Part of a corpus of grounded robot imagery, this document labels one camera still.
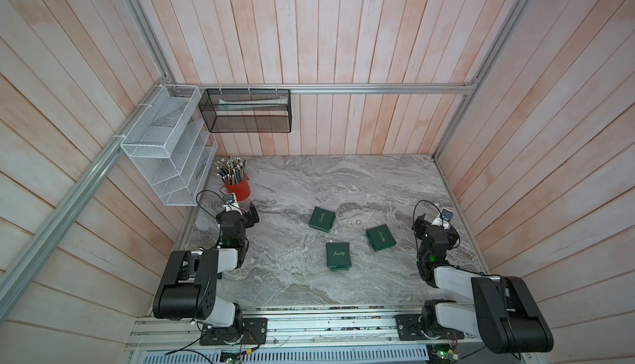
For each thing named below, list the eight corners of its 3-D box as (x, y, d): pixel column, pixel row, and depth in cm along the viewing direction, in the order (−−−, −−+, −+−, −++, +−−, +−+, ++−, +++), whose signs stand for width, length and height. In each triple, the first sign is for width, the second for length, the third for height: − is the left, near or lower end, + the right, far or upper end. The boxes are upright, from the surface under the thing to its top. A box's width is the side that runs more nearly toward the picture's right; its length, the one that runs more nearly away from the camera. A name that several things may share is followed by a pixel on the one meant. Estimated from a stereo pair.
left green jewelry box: (308, 226, 99) (308, 222, 96) (315, 210, 104) (315, 206, 101) (329, 233, 97) (330, 229, 94) (335, 216, 102) (336, 212, 99)
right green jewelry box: (373, 252, 92) (375, 249, 89) (363, 233, 97) (365, 229, 94) (393, 246, 93) (396, 242, 91) (383, 227, 98) (385, 223, 96)
